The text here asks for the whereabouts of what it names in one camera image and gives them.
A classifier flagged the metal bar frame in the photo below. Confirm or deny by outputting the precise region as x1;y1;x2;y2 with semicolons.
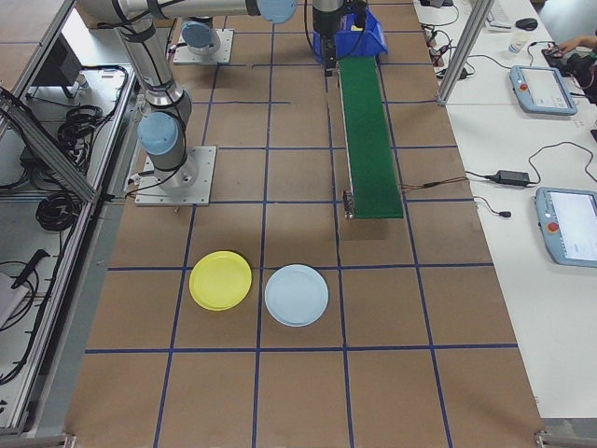
0;0;162;438

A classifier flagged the green conveyor belt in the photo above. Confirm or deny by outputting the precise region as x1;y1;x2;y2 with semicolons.
336;56;405;221

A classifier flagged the black cable with plug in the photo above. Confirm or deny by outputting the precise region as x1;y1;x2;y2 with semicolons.
473;195;512;219

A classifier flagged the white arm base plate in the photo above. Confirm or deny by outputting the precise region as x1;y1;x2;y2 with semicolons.
173;28;234;64
134;146;218;207

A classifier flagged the thin red conveyor wire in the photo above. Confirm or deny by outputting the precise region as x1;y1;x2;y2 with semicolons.
399;176;468;192

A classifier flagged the aluminium corner bracket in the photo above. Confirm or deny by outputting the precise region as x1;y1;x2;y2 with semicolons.
0;431;76;448
534;419;597;448

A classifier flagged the blue plastic bin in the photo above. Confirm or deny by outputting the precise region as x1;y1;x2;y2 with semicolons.
312;7;390;64

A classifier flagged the white desk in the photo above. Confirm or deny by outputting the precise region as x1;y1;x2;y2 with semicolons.
412;0;597;421

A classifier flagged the light blue teach pendant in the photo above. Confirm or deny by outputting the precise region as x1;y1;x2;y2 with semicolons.
535;187;597;269
508;64;578;115

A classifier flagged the yellow plate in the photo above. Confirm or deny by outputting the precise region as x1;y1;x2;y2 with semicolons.
188;250;254;312

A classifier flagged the black cable coil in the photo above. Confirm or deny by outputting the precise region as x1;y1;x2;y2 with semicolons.
35;189;79;233
56;105;118;158

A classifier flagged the white keyboard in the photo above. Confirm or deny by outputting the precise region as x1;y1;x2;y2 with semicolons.
486;0;513;28

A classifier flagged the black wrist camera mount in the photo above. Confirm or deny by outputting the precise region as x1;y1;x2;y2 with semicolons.
347;0;370;30

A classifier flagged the light blue plate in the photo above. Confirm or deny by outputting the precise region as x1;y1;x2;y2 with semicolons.
264;263;329;328

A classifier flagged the black box in frame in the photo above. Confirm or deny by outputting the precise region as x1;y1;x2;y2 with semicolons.
28;35;84;100

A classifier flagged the black handle tool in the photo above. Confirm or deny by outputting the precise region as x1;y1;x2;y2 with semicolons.
9;249;50;288

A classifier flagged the aluminium profile post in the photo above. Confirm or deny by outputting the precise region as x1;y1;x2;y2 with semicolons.
436;0;496;106

